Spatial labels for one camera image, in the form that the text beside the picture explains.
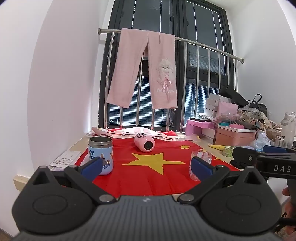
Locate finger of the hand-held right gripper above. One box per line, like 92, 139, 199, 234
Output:
262, 145, 296, 155
232, 146, 267, 170

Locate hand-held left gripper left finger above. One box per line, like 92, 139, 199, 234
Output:
25, 157, 116, 205

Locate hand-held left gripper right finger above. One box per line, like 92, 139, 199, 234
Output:
177, 157, 270, 205

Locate pink cup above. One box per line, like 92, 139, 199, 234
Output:
134, 133, 155, 153

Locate clear glass cup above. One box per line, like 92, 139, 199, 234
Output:
189, 149, 213, 181

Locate blue cartoon thermos cup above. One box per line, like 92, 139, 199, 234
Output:
88, 136, 114, 176

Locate person's right hand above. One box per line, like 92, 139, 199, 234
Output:
282, 187, 296, 219

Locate white plastic bag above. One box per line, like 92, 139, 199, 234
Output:
248, 130, 276, 151

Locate roll of tape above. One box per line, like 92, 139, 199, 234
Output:
221, 146, 236, 158

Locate large pink box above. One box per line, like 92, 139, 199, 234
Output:
215, 126, 256, 146

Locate clear water bottle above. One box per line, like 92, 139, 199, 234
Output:
280, 112, 296, 147

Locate white sticker sheet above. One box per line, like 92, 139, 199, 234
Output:
49, 150, 81, 167

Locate teal flat box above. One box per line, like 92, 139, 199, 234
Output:
218, 123, 256, 133

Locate patterned tote bag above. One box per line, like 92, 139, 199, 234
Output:
238, 109, 282, 138

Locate small pink box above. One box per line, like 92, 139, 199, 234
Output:
186, 120, 216, 137

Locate black handbag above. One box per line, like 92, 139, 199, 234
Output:
247, 94, 268, 116

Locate red flag with yellow stars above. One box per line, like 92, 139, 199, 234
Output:
76, 136, 241, 196

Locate pink and white clothes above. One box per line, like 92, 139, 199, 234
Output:
91, 126, 186, 141

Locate pink paper bag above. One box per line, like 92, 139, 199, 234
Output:
217, 101, 239, 116

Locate stack of white boxes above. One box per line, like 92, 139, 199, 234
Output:
204, 93, 232, 119

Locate black angular object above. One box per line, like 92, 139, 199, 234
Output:
218, 85, 248, 105

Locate pink pants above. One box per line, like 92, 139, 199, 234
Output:
106, 28, 179, 110

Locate metal window railing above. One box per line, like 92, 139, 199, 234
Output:
98, 27, 245, 134

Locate black window frame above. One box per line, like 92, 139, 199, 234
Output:
98, 0, 234, 134

